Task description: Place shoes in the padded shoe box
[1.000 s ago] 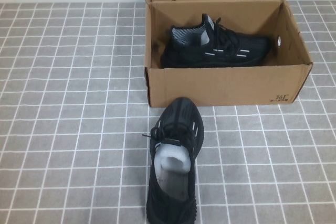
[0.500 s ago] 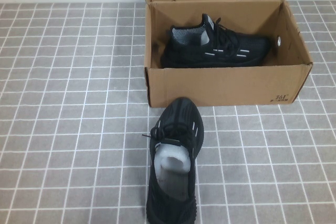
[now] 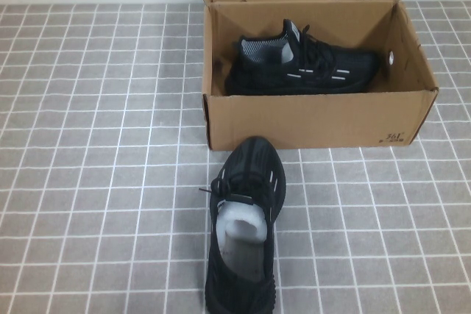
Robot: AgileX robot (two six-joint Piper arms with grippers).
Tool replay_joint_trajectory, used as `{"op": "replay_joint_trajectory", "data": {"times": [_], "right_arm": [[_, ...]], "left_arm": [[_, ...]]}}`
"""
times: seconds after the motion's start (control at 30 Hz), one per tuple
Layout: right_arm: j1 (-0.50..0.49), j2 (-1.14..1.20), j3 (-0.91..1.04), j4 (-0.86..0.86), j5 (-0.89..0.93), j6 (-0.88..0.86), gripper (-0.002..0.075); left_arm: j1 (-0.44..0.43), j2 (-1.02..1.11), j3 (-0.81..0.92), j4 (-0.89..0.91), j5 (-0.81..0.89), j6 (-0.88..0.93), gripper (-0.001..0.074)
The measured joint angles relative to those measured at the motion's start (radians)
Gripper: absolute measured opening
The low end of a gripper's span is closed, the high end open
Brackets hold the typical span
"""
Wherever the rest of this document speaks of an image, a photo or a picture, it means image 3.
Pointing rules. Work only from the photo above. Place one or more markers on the brown cardboard shoe box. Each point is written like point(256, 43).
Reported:
point(294, 119)

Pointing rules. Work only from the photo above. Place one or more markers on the black sneaker with grey heel lining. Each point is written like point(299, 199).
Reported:
point(312, 71)

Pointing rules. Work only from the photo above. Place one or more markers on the white foam shoe stuffing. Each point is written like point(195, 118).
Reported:
point(243, 214)
point(287, 52)

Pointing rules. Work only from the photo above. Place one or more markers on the black sneaker with aglet sticking out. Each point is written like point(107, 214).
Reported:
point(254, 159)

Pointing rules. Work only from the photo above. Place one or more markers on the grey tile pattern tablecloth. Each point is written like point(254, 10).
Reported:
point(92, 145)

